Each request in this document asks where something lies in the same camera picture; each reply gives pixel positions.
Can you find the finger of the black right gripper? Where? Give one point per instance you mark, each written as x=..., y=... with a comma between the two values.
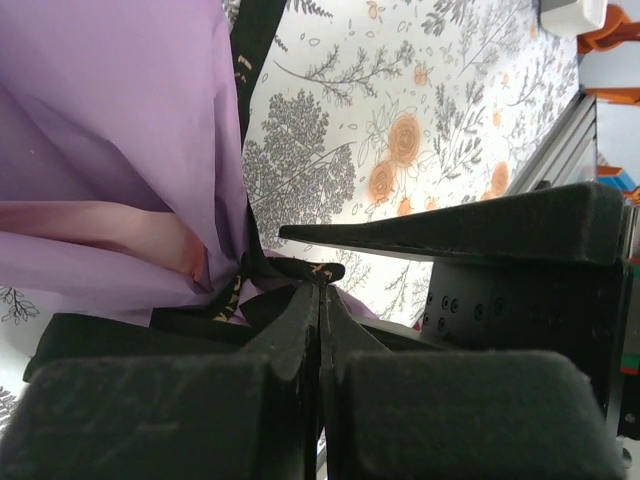
x=500, y=230
x=100, y=340

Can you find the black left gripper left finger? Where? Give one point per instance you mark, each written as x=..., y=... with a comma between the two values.
x=175, y=420

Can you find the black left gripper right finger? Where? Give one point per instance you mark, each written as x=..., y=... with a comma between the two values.
x=450, y=420

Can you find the pink and purple wrapping paper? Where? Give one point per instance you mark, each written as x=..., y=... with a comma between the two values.
x=100, y=100

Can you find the black ribbon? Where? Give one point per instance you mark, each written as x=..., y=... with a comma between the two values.
x=255, y=40

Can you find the floral tablecloth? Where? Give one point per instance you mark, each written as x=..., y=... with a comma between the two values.
x=400, y=100

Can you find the white square alarm clock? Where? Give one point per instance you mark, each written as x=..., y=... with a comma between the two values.
x=575, y=15

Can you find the aluminium side rail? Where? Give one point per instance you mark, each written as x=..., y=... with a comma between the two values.
x=565, y=145

